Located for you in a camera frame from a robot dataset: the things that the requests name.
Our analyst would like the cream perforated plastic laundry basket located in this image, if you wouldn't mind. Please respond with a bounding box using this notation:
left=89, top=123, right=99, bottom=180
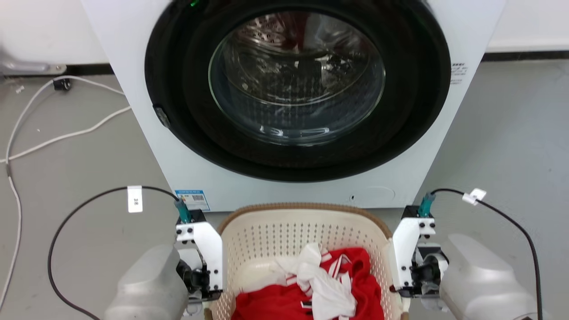
left=205, top=203, right=409, bottom=320

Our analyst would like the white garment with red stripes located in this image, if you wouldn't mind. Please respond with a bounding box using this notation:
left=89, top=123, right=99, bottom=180
left=276, top=242, right=358, bottom=320

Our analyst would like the white tag with printed text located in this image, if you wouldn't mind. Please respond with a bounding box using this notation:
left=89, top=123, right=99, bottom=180
left=127, top=185, right=143, bottom=213

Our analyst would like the white front-load washing machine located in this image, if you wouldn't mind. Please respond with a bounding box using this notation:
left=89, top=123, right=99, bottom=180
left=81, top=0, right=507, bottom=213

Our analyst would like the teal right cable connector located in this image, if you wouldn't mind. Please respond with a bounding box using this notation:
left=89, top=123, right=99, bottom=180
left=417, top=192, right=437, bottom=218

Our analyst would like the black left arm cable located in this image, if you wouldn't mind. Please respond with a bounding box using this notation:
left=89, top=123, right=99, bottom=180
left=47, top=185, right=181, bottom=320

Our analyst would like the black round glass washer door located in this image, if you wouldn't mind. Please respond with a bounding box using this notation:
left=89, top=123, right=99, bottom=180
left=144, top=0, right=452, bottom=183

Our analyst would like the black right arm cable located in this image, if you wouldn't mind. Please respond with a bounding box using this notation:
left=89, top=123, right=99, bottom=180
left=430, top=188, right=543, bottom=320

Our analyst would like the blue energy label sticker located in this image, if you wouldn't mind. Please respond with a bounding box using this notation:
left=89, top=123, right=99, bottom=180
left=174, top=190, right=210, bottom=212

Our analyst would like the teal left cable connector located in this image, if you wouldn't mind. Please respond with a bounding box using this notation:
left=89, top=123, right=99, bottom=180
left=174, top=199, right=193, bottom=224

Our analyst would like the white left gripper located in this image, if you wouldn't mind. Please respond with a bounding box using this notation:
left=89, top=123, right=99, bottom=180
left=176, top=209, right=224, bottom=304

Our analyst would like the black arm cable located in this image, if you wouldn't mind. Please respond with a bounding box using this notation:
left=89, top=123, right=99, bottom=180
left=430, top=188, right=543, bottom=320
left=47, top=185, right=181, bottom=320

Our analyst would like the dark red garment behind glass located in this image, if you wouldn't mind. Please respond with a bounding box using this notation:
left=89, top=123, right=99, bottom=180
left=284, top=12, right=327, bottom=50

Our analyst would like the thick white floor cable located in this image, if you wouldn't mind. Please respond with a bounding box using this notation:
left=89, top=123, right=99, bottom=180
left=0, top=105, right=132, bottom=163

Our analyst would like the thin white floor cable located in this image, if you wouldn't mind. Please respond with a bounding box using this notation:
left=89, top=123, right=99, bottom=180
left=0, top=75, right=126, bottom=310

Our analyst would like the teal cable connector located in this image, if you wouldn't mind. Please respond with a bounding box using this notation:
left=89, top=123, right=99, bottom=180
left=417, top=192, right=437, bottom=218
left=174, top=199, right=193, bottom=224

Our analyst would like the small printed text sticker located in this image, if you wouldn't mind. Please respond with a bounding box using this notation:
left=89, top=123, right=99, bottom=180
left=450, top=62, right=468, bottom=86

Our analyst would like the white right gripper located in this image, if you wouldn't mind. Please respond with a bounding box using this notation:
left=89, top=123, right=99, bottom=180
left=389, top=217, right=449, bottom=298

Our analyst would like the grey metal base plate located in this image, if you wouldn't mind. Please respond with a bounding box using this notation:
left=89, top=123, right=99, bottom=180
left=0, top=44, right=68, bottom=77

